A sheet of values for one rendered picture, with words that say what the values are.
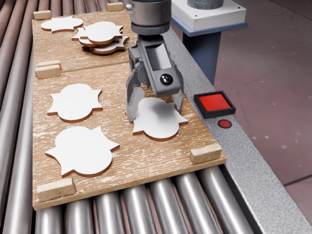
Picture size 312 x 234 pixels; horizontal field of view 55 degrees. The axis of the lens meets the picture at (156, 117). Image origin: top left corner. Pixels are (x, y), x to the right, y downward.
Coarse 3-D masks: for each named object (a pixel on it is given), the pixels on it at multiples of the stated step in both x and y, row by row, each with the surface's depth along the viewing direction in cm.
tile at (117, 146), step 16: (80, 128) 62; (96, 128) 62; (64, 144) 58; (80, 144) 58; (96, 144) 58; (112, 144) 58; (64, 160) 55; (80, 160) 55; (96, 160) 55; (64, 176) 53
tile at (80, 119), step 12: (72, 84) 74; (84, 84) 74; (60, 96) 70; (72, 96) 70; (84, 96) 70; (96, 96) 70; (60, 108) 67; (72, 108) 67; (84, 108) 67; (96, 108) 67; (72, 120) 64
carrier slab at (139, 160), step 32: (128, 64) 84; (64, 128) 63; (128, 128) 63; (192, 128) 63; (32, 160) 56; (128, 160) 56; (160, 160) 56; (224, 160) 57; (32, 192) 51; (96, 192) 51
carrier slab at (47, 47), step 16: (64, 16) 112; (80, 16) 112; (96, 16) 112; (112, 16) 112; (128, 16) 112; (32, 32) 101; (48, 32) 101; (64, 32) 101; (128, 32) 101; (48, 48) 92; (64, 48) 92; (80, 48) 92; (64, 64) 84; (80, 64) 84; (96, 64) 84; (112, 64) 85
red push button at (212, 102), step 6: (204, 96) 73; (210, 96) 73; (216, 96) 73; (222, 96) 73; (204, 102) 71; (210, 102) 71; (216, 102) 71; (222, 102) 71; (210, 108) 70; (216, 108) 70; (222, 108) 70
